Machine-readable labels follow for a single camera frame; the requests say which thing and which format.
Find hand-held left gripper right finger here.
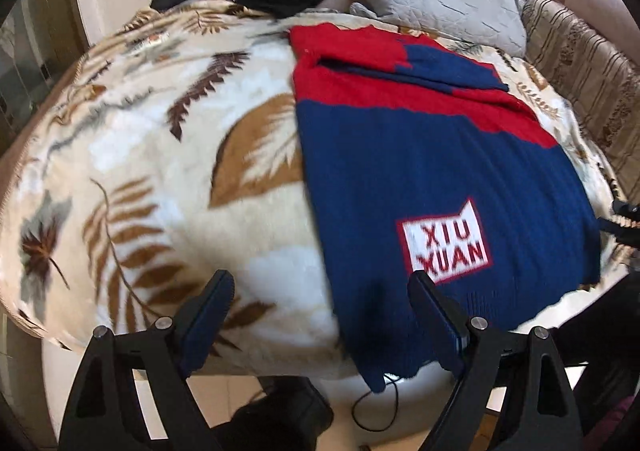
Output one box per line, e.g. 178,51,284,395
407,270,583,451

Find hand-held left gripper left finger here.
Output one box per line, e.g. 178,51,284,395
59,269,236,451

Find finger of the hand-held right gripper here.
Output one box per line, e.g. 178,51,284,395
597,201,640,247

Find blue and red knit sweater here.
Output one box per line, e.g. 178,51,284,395
289,24,602,393

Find person's dark trousers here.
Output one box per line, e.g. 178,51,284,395
550,271,640,451

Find black bag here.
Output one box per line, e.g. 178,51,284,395
210,376,335,451

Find brown striped patterned cloth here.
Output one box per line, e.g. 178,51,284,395
520,0,640,202

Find leaf print fleece blanket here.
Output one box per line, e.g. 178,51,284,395
0,0,633,377

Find wooden glass-door cabinet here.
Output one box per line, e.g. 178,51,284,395
0,0,83,152

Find black cable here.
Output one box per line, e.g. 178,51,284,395
350,371,401,432

